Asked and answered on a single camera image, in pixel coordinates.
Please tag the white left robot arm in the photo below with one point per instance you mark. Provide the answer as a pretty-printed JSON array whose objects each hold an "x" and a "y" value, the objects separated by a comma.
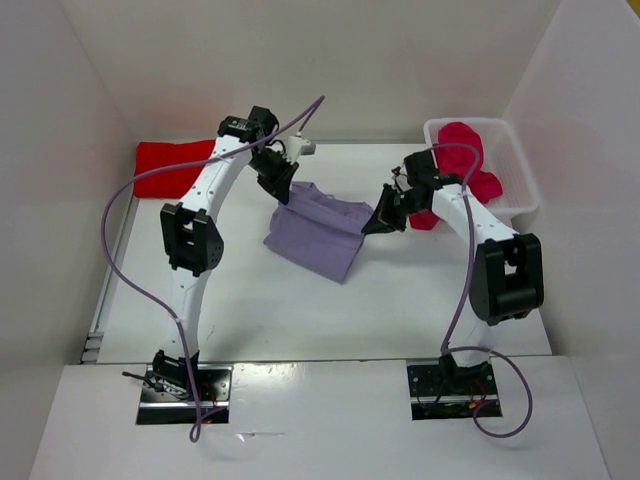
[{"x": 191, "y": 239}]

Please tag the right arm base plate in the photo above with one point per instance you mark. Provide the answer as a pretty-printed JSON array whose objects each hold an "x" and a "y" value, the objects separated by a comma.
[{"x": 434, "y": 396}]

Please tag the lilac t shirt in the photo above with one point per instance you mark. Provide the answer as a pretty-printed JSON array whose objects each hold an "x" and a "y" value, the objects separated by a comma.
[{"x": 318, "y": 231}]

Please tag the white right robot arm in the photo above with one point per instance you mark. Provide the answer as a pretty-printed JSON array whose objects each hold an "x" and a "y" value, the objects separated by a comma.
[{"x": 504, "y": 272}]

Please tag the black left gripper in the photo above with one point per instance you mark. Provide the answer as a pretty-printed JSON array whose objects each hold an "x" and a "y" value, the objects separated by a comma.
[{"x": 275, "y": 173}]

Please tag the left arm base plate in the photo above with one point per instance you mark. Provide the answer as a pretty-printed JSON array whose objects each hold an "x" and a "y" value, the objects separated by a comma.
[{"x": 162, "y": 404}]

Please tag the magenta t shirt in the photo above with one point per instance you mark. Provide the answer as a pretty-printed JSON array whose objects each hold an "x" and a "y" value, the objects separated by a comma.
[{"x": 459, "y": 150}]

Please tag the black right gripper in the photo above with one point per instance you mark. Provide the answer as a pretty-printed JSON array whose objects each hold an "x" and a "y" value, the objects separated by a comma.
[{"x": 392, "y": 209}]

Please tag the white plastic basket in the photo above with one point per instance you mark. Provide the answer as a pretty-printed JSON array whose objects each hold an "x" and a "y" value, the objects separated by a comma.
[{"x": 504, "y": 157}]

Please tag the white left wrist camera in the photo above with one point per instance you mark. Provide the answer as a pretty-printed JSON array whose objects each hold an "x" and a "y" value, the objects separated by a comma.
[{"x": 297, "y": 146}]

